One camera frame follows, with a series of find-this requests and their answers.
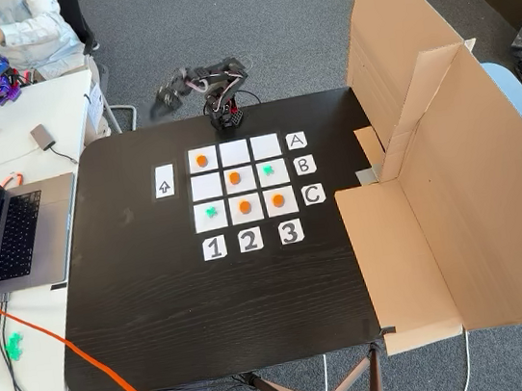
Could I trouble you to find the white square paper sheet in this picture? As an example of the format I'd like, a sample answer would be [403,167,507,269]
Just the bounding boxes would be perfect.
[262,186,300,219]
[186,144,221,175]
[254,158,291,189]
[227,193,266,226]
[189,171,225,203]
[218,138,251,169]
[249,133,284,163]
[222,165,257,196]
[192,200,230,234]

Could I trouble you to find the white printed paper sheet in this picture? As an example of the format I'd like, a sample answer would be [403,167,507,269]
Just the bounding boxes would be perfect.
[82,79,109,128]

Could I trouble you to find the paper sheet with arrow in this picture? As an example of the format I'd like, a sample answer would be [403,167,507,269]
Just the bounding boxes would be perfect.
[151,162,178,200]

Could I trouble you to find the grey USB hub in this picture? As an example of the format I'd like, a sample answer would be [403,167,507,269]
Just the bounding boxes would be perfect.
[29,121,59,154]

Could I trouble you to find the paper sheet letter A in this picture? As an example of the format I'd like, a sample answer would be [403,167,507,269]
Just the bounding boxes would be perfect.
[285,131,308,151]

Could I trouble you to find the paper sheet letter B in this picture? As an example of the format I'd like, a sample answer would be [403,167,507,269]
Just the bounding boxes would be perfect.
[292,154,318,177]

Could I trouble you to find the paper sheet number 1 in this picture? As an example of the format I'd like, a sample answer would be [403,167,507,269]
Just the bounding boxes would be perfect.
[201,234,229,262]

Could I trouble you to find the paper sheet number 2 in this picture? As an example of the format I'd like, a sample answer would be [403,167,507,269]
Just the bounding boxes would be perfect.
[236,226,265,254]

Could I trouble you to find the paper sheet letter C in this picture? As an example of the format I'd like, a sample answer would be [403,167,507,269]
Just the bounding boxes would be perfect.
[300,182,327,208]

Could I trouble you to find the paper sheet number 3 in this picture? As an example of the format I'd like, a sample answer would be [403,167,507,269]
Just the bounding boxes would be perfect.
[277,218,305,246]

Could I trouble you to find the grey open laptop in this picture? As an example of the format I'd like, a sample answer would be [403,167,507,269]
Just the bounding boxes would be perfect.
[0,129,91,296]

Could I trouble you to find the grey tape strip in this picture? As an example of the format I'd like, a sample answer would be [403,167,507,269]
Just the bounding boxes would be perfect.
[355,163,385,188]

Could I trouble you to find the large brown cardboard screen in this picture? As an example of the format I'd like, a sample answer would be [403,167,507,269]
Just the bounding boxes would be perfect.
[305,0,522,362]

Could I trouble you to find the light blue furniture piece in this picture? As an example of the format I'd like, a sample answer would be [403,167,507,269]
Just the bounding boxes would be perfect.
[480,57,522,164]

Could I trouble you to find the red white servo cable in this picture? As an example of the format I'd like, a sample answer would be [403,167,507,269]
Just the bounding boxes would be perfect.
[179,63,231,119]

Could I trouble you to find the black hub cable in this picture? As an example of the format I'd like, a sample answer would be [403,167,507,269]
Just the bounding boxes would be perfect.
[47,142,79,168]

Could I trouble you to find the chair with metal frame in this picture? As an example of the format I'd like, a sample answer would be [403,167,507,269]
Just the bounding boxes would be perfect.
[56,0,140,141]

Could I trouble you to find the orange white cable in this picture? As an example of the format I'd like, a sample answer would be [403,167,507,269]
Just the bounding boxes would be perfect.
[0,170,26,189]

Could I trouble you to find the thick orange cable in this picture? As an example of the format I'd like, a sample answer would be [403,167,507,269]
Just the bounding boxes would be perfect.
[0,269,185,391]

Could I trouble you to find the thin black cable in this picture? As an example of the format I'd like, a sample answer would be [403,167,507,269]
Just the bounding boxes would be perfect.
[0,276,139,391]

